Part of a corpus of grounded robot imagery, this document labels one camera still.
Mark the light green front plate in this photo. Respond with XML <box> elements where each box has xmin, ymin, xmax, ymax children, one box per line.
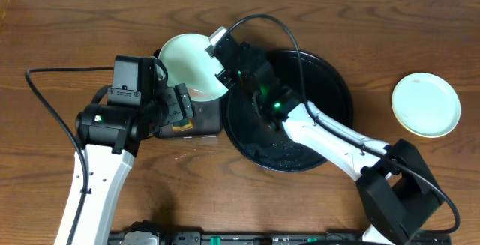
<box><xmin>158</xmin><ymin>34</ymin><xmax>228</xmax><ymax>102</ymax></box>

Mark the light green plate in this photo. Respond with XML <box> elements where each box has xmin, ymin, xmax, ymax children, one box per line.
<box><xmin>391</xmin><ymin>73</ymin><xmax>461</xmax><ymax>138</ymax></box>
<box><xmin>158</xmin><ymin>34</ymin><xmax>228</xmax><ymax>102</ymax></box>

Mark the orange green sponge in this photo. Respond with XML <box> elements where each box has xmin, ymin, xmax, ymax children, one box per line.
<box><xmin>172</xmin><ymin>118</ymin><xmax>194</xmax><ymax>132</ymax></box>

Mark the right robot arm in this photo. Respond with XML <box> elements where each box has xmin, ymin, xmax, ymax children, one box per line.
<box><xmin>206</xmin><ymin>27</ymin><xmax>446</xmax><ymax>244</ymax></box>

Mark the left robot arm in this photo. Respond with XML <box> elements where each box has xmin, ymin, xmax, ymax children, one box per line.
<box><xmin>55</xmin><ymin>55</ymin><xmax>194</xmax><ymax>244</ymax></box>

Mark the black rectangular tray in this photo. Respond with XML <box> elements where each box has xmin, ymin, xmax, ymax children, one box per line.
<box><xmin>154</xmin><ymin>49</ymin><xmax>222</xmax><ymax>139</ymax></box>

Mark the black round tray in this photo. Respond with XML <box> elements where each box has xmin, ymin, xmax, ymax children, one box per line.
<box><xmin>222</xmin><ymin>52</ymin><xmax>354</xmax><ymax>172</ymax></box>

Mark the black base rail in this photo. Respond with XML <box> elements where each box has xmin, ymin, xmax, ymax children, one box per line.
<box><xmin>108</xmin><ymin>220</ymin><xmax>451</xmax><ymax>245</ymax></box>

